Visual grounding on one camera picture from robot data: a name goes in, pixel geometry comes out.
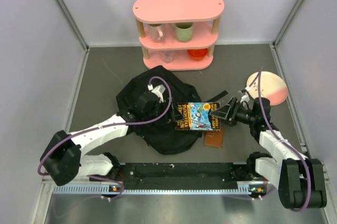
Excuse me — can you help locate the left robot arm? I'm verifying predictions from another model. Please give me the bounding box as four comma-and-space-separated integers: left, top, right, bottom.
38, 85, 221, 186

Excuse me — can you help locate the cream and pink plate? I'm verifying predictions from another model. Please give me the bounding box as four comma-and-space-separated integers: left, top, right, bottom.
246, 71, 288, 106

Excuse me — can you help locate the grey cable duct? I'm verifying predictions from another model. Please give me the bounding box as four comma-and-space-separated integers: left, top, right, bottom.
52, 183, 266, 196

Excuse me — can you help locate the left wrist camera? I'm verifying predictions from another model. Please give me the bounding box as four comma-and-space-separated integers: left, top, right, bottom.
147, 84, 166, 103

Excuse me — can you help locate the clear drinking glass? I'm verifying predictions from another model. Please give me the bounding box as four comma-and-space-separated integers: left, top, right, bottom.
162, 51, 174, 63

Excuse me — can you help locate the brown leather wallet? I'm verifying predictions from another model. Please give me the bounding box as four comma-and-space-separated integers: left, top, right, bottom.
204, 127, 224, 149

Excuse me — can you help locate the purple cable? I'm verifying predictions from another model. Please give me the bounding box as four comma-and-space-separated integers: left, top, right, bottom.
244, 66, 313, 213
38, 76, 173, 200

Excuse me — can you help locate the pink three-tier shelf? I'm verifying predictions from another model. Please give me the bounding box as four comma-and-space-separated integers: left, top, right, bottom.
133, 0, 225, 71

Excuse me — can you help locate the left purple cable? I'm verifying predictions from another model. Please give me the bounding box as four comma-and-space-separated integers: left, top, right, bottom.
38, 76, 173, 200

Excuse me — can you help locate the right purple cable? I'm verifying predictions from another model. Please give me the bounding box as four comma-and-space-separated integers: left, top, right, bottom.
244, 66, 313, 213

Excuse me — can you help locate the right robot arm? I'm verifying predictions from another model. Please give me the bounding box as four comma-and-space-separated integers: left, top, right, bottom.
229, 98, 327, 211

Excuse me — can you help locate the pink mug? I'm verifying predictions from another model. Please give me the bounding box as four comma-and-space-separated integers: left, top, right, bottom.
147, 24, 165, 43

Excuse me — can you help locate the orange bowl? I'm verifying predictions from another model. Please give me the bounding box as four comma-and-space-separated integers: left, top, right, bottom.
187, 48, 209, 60

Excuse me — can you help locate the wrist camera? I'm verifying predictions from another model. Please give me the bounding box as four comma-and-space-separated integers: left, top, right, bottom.
239, 88, 250, 103
147, 84, 166, 103

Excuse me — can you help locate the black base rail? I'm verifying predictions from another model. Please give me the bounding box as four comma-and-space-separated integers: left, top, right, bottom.
104, 162, 269, 190

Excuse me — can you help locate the green mug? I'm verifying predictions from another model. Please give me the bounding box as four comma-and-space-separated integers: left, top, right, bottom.
169, 22, 193, 43

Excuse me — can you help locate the black student backpack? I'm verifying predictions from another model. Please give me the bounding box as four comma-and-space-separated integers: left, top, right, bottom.
116, 66, 217, 155

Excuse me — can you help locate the black yellow treehouse book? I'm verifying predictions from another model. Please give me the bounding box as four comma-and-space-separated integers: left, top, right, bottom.
175, 102, 221, 131

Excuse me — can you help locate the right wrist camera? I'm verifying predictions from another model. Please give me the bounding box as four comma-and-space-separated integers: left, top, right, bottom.
239, 88, 250, 103

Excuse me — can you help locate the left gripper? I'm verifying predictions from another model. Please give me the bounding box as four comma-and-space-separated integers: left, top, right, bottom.
143, 98, 184, 125

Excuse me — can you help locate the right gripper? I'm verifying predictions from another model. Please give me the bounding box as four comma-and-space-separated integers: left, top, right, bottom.
210, 97, 256, 126

